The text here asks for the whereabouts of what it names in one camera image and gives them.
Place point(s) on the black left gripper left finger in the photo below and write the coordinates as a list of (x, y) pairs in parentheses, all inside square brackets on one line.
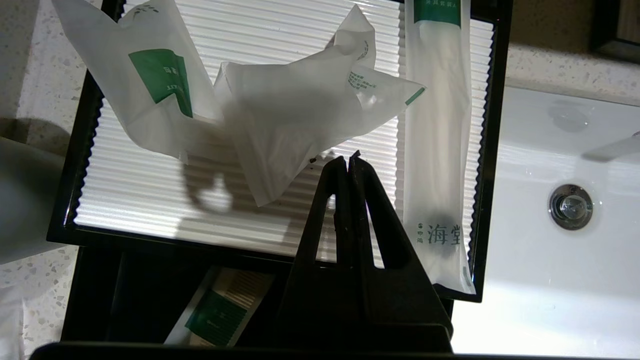
[(320, 310)]

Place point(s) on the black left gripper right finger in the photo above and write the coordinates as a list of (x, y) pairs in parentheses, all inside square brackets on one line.
[(400, 310)]

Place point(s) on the clear sachet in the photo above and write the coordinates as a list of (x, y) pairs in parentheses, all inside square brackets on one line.
[(285, 115)]

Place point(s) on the black amenity box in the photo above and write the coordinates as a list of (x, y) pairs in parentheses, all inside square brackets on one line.
[(492, 150)]

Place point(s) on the comb packet green label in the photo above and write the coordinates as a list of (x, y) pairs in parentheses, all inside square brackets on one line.
[(220, 315)]

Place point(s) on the white sink basin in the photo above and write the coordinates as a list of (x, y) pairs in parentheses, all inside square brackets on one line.
[(540, 280)]

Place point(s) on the long toothbrush packet green band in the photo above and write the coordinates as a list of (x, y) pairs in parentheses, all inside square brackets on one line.
[(435, 150)]

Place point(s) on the chrome sink drain stopper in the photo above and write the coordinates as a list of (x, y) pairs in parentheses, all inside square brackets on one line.
[(571, 207)]

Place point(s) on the small sachet green label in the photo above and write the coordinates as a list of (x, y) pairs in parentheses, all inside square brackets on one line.
[(160, 75)]

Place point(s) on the grey plastic cup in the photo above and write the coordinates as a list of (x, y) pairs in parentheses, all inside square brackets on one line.
[(25, 200)]

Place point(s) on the black soap dish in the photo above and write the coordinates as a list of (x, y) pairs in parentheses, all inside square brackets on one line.
[(615, 30)]

